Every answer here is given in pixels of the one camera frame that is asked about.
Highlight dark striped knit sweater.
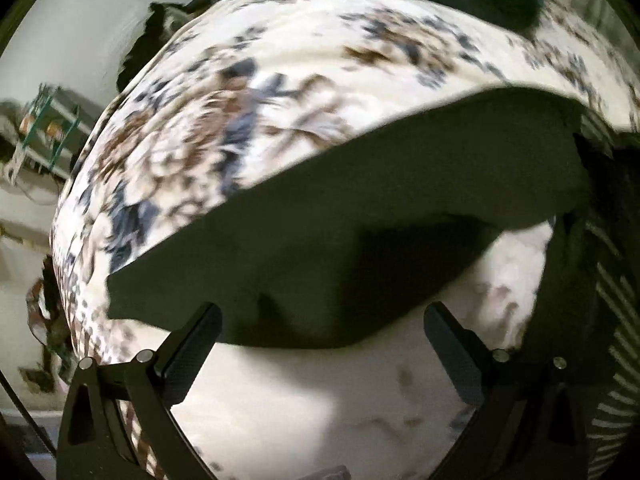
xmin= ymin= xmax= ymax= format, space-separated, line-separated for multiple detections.
xmin=107 ymin=88 xmax=639 ymax=479

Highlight floral bed cover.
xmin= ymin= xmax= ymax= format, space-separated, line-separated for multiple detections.
xmin=52 ymin=0 xmax=639 ymax=479

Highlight green wire rack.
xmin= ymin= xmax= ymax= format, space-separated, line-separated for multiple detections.
xmin=18 ymin=84 xmax=90 ymax=180

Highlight black clothes pile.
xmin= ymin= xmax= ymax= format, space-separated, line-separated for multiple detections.
xmin=116 ymin=2 xmax=191 ymax=92

